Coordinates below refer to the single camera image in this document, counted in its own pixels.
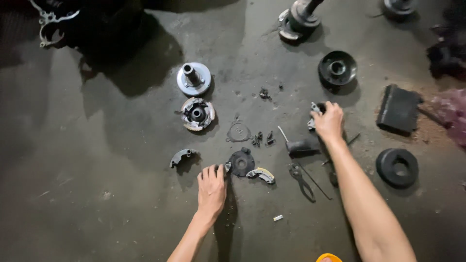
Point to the person's right hand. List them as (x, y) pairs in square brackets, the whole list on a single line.
[(330, 123)]

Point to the person's left hand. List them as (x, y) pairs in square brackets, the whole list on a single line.
[(211, 191)]

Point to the grey metal clutch shoe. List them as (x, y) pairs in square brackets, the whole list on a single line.
[(313, 115)]

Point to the black round clutch plate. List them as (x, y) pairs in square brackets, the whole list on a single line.
[(241, 163)]

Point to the dark curved clutch shoe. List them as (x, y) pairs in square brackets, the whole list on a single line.
[(181, 157)]

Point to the clutch shoe with yellow lining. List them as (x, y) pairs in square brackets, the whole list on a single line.
[(261, 175)]

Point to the black clutch bell housing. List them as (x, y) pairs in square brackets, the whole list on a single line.
[(337, 68)]

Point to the thin black metal rod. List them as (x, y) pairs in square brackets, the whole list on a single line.
[(316, 183)]

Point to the small dark metal clip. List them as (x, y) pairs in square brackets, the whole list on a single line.
[(269, 138)]

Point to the dark metal pliers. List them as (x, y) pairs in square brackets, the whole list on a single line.
[(302, 182)]

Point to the thin round metal gasket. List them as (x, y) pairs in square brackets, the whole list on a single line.
[(238, 131)]

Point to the small dark bolts cluster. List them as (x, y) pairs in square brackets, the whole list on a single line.
[(256, 138)]

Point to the black rectangular block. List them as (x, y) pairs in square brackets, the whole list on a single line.
[(398, 109)]

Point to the small white metal piece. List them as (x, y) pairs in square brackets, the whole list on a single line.
[(278, 217)]

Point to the small dark debris pieces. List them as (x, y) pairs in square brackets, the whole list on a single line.
[(264, 93)]

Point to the clutch assembly with worn shoes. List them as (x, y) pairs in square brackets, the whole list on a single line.
[(197, 114)]

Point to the large pulley assembly with shaft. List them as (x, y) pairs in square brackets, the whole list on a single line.
[(300, 20)]

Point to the silver pulley disc with shaft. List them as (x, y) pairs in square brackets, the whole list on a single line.
[(193, 78)]

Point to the pink plastic bag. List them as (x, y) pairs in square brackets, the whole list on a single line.
[(452, 114)]

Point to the orange sandal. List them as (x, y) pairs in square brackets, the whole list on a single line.
[(328, 258)]

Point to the dark round pulley part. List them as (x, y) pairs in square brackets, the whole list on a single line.
[(399, 6)]

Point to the dark greasy engine part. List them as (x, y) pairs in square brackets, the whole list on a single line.
[(448, 47)]

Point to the large dark engine casing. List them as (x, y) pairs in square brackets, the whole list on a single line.
[(105, 25)]

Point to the white engine cover gasket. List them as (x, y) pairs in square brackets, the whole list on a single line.
[(51, 25)]

